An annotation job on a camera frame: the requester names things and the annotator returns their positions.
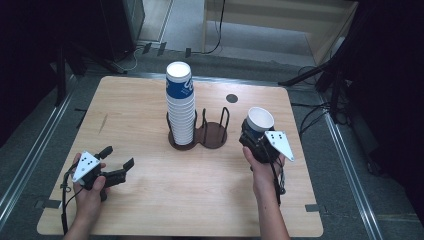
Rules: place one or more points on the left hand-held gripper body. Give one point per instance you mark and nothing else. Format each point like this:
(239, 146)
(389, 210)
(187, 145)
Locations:
(87, 166)

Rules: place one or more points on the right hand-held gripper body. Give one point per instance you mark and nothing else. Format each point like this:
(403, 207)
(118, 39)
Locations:
(263, 148)

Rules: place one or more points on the blue banded paper cup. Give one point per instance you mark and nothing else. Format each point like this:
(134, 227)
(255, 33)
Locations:
(260, 120)

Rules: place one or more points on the stack of white paper cups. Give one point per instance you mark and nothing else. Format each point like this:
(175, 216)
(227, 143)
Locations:
(180, 110)

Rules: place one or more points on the person's right hand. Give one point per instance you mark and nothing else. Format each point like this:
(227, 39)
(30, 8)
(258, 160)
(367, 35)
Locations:
(263, 176)

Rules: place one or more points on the person's left hand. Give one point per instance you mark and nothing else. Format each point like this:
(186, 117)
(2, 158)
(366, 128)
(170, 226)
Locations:
(88, 203)

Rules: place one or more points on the black round table grommet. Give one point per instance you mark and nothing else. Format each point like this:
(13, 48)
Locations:
(232, 98)

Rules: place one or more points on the grey tape patch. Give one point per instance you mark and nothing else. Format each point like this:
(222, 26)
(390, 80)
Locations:
(312, 208)
(48, 204)

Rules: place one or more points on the black stand legs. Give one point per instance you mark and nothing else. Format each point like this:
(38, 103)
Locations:
(328, 71)

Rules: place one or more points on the black tripod leg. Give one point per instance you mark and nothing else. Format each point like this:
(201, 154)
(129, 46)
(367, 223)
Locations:
(96, 58)

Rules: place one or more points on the black tape strip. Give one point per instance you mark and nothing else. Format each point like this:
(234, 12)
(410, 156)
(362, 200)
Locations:
(188, 52)
(161, 48)
(146, 48)

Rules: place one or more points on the dark cabinet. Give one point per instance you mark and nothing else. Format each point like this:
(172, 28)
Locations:
(123, 26)

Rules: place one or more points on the metal floor rail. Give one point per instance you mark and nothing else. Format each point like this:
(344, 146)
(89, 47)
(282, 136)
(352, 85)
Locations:
(353, 166)
(33, 146)

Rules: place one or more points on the black upright stand post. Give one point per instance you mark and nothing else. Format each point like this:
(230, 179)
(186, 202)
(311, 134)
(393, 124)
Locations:
(60, 76)

